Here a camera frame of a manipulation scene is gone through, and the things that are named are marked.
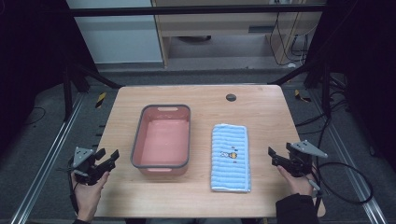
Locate black curtain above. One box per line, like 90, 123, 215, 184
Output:
306, 0, 396, 172
0, 0, 97, 153

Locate person's right hand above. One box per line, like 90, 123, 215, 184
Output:
276, 164, 317, 197

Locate blue striped towel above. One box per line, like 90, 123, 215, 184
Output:
210, 123, 252, 193

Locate yellow black tape marker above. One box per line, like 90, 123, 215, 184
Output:
94, 91, 107, 109
293, 89, 312, 104

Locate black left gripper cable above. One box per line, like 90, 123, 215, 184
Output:
67, 159, 79, 217

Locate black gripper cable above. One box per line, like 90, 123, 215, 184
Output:
67, 159, 79, 217
313, 161, 375, 216

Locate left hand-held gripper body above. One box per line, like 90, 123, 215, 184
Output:
69, 147, 109, 187

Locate grey cable plug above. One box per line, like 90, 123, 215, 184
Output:
303, 175, 322, 193

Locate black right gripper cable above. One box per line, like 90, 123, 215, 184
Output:
313, 161, 375, 216

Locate black horizontal bar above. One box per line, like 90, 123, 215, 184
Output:
65, 4, 327, 18

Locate white cabinet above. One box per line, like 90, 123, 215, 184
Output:
65, 0, 164, 65

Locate black floor cables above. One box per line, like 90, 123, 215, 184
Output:
293, 74, 354, 139

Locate light wooden desk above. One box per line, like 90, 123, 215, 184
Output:
150, 0, 327, 68

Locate pink basin with grey rim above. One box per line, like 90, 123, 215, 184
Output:
130, 104, 191, 177

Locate black metal stand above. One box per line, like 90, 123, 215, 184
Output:
61, 61, 124, 123
266, 60, 333, 119

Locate metal floor rail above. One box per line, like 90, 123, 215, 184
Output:
8, 92, 86, 224
307, 89, 389, 224

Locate black hanging desk cables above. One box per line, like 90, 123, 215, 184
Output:
268, 11, 310, 67

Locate person's left hand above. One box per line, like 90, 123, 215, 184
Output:
70, 170, 111, 223

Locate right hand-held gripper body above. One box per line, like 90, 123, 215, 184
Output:
284, 139, 329, 178

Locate thin black floor cable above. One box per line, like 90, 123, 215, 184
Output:
23, 105, 48, 126

